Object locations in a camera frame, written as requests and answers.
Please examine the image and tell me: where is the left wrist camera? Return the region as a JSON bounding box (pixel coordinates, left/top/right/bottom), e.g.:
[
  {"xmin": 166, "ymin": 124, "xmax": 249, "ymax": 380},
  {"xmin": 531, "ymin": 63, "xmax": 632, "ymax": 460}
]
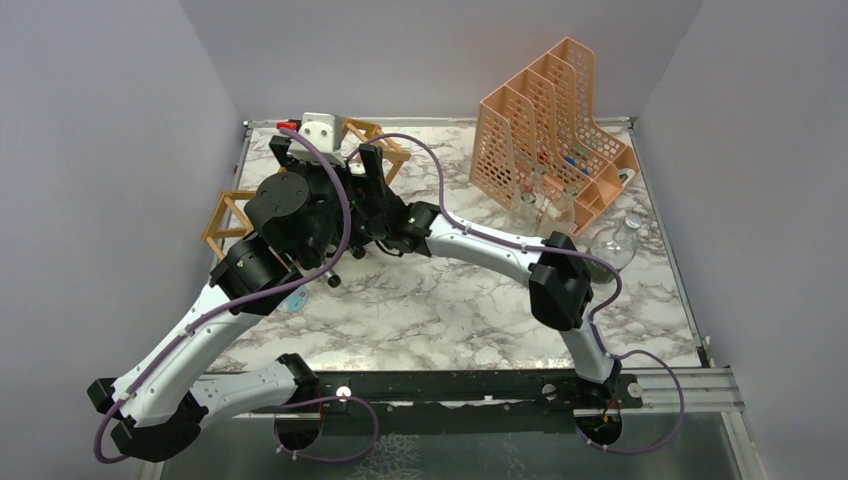
[{"xmin": 282, "ymin": 112, "xmax": 345, "ymax": 166}]

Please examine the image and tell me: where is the clear round glass bottle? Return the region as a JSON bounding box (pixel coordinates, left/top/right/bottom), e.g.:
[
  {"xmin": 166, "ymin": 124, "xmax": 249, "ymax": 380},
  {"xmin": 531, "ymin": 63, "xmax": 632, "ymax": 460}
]
[{"xmin": 587, "ymin": 213, "xmax": 642, "ymax": 273}]

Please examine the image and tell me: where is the blue white sticker disc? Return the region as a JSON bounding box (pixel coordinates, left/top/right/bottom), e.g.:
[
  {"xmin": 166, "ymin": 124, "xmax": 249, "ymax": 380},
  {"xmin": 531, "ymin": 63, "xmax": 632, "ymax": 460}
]
[{"xmin": 276, "ymin": 286, "xmax": 309, "ymax": 314}]

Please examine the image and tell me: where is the clear tall glass bottle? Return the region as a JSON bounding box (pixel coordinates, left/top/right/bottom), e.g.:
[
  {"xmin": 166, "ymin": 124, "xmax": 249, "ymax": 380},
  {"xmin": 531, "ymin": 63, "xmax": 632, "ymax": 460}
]
[{"xmin": 504, "ymin": 192, "xmax": 537, "ymax": 236}]

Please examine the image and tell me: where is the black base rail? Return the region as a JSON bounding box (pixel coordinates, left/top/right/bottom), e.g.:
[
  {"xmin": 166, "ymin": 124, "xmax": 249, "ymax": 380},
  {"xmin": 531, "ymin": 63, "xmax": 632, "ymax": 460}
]
[{"xmin": 260, "ymin": 369, "xmax": 643, "ymax": 437}]

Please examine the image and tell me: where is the orange plastic file organizer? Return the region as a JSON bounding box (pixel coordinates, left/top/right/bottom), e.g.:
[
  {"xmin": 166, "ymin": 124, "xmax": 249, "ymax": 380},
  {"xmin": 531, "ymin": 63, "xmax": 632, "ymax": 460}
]
[{"xmin": 469, "ymin": 38, "xmax": 640, "ymax": 236}]

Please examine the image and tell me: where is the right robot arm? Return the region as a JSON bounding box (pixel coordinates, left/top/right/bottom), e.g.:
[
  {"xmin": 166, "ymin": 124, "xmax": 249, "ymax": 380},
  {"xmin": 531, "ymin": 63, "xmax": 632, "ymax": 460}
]
[{"xmin": 350, "ymin": 193, "xmax": 620, "ymax": 407}]

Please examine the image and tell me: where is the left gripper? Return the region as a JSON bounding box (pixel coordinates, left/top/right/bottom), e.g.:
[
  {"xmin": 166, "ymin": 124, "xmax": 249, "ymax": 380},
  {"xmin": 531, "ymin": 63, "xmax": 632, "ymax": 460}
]
[{"xmin": 273, "ymin": 139, "xmax": 385, "ymax": 263}]

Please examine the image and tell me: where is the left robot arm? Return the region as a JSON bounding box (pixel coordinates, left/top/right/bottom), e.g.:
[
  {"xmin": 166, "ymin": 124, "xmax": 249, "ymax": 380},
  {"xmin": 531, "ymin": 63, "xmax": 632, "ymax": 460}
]
[{"xmin": 87, "ymin": 130, "xmax": 389, "ymax": 464}]

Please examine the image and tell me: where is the wooden wine rack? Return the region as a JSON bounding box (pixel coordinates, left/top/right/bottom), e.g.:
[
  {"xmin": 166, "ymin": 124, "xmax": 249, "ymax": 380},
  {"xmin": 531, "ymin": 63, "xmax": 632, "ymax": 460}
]
[{"xmin": 201, "ymin": 117, "xmax": 411, "ymax": 260}]

